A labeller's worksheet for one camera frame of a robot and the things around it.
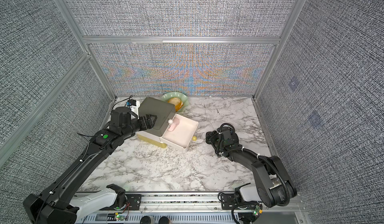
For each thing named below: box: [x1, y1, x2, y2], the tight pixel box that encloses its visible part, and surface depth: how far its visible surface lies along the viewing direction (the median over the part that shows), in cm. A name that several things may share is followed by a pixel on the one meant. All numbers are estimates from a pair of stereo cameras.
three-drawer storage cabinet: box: [137, 96, 190, 151], surface depth 90 cm
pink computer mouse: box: [167, 117, 180, 132], surface depth 92 cm
